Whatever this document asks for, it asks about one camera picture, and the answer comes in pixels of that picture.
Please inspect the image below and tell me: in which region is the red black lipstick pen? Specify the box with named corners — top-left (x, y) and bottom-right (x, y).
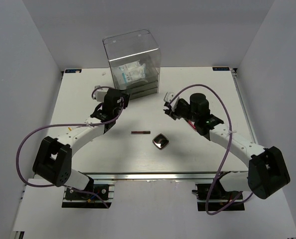
top-left (185, 119), bottom-right (197, 131)

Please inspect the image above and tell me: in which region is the cotton pad packet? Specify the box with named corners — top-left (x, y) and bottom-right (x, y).
top-left (115, 68), bottom-right (145, 85)
top-left (117, 60), bottom-right (146, 74)

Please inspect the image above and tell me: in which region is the clear acrylic drawer organizer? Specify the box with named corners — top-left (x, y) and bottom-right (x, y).
top-left (102, 29), bottom-right (161, 100)

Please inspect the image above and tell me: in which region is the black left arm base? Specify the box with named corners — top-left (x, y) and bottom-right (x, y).
top-left (62, 180), bottom-right (115, 209)

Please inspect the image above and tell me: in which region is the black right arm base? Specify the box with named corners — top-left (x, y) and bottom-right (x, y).
top-left (192, 173), bottom-right (245, 212)

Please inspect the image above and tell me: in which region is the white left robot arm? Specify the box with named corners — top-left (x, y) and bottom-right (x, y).
top-left (32, 89), bottom-right (130, 199)

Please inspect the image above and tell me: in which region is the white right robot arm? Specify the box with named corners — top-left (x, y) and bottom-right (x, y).
top-left (170, 93), bottom-right (291, 199)

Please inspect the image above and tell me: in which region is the dark lip gloss tube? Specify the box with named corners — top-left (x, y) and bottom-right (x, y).
top-left (131, 130), bottom-right (151, 135)

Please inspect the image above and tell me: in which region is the blue label right corner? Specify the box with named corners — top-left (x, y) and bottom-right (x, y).
top-left (212, 67), bottom-right (230, 71)

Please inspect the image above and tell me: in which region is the blue label corner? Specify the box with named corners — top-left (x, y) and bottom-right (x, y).
top-left (212, 67), bottom-right (230, 71)
top-left (64, 69), bottom-right (82, 74)

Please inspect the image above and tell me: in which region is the black square compact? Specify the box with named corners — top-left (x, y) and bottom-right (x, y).
top-left (152, 133), bottom-right (169, 150)

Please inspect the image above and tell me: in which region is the blue label left corner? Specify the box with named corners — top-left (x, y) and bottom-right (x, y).
top-left (64, 69), bottom-right (82, 74)

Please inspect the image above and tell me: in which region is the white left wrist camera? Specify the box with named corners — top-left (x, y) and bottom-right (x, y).
top-left (91, 86), bottom-right (109, 103)

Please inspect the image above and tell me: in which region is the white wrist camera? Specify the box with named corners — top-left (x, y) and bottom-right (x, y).
top-left (163, 92), bottom-right (180, 117)
top-left (91, 86), bottom-right (109, 103)

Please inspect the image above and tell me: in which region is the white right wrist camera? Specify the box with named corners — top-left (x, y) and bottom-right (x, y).
top-left (163, 92), bottom-right (180, 117)

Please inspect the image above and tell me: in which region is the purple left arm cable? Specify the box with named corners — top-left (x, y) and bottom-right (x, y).
top-left (15, 86), bottom-right (127, 209)

